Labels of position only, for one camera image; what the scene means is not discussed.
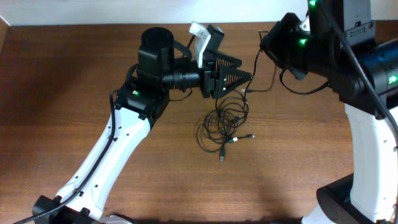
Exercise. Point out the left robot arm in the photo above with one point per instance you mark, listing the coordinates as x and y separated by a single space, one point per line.
164 64

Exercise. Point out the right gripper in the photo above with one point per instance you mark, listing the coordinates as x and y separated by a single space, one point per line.
273 45

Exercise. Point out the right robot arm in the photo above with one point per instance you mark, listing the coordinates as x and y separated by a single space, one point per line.
337 40

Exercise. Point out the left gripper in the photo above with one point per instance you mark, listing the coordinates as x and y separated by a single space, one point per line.
216 88

